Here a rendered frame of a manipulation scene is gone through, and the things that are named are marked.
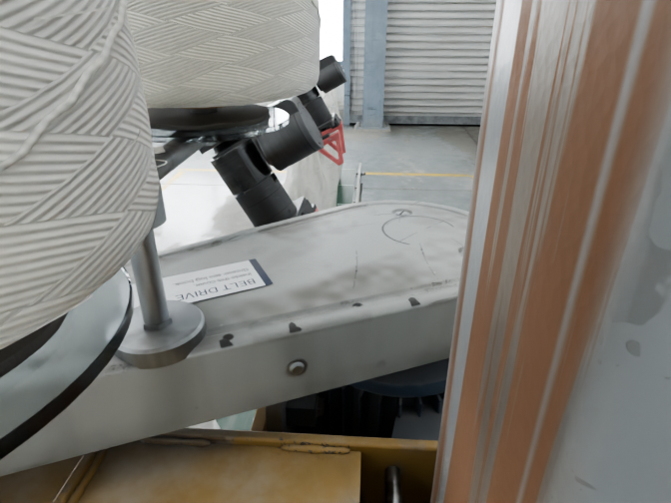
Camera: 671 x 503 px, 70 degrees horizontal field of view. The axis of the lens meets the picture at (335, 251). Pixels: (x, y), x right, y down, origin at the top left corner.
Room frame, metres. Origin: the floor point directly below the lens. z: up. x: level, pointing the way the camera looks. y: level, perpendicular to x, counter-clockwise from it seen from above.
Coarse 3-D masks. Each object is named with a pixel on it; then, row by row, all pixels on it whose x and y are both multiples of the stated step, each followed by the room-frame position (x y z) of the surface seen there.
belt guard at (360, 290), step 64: (192, 256) 0.31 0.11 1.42; (256, 256) 0.31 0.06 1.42; (320, 256) 0.31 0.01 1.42; (384, 256) 0.31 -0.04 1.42; (448, 256) 0.31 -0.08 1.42; (256, 320) 0.23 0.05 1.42; (320, 320) 0.23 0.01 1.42; (384, 320) 0.24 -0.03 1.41; (448, 320) 0.26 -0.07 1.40; (128, 384) 0.19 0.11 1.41; (192, 384) 0.20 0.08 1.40; (256, 384) 0.22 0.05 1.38; (320, 384) 0.23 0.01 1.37; (64, 448) 0.18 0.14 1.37
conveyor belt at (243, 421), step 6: (240, 414) 1.19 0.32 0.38; (246, 414) 1.19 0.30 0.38; (252, 414) 1.19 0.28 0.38; (222, 420) 1.16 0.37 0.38; (228, 420) 1.16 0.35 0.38; (234, 420) 1.16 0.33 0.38; (240, 420) 1.16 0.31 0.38; (246, 420) 1.16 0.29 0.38; (252, 420) 1.16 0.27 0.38; (222, 426) 1.14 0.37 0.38; (228, 426) 1.14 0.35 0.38; (234, 426) 1.14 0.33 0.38; (240, 426) 1.14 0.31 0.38; (246, 426) 1.14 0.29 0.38
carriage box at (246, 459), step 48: (192, 432) 0.22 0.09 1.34; (240, 432) 0.22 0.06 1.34; (96, 480) 0.19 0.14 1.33; (144, 480) 0.19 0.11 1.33; (192, 480) 0.19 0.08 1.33; (240, 480) 0.19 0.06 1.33; (288, 480) 0.19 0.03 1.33; (336, 480) 0.19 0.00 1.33; (384, 480) 0.20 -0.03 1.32; (432, 480) 0.21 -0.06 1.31
